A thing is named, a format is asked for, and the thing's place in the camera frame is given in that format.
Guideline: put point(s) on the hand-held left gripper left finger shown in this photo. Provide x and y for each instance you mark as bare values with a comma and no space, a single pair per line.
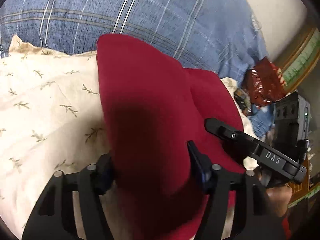
107,177

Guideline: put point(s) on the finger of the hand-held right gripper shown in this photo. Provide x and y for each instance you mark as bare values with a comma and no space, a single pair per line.
230,133

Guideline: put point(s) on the dark red small garment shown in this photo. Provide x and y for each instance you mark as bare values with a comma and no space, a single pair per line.
150,92

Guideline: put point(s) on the red shiny snack packet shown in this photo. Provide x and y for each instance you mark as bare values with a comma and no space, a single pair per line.
262,82

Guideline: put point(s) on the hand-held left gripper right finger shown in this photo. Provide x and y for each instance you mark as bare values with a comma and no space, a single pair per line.
200,165

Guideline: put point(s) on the gold green patterned panel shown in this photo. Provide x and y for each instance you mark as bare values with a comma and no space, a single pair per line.
301,192

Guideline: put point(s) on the person's right hand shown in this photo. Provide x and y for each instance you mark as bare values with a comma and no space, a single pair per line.
280,200

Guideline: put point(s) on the patterned cloth heap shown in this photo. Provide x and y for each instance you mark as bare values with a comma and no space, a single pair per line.
243,100

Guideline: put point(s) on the blue plaid blanket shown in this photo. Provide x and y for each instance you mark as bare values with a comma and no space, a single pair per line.
125,10

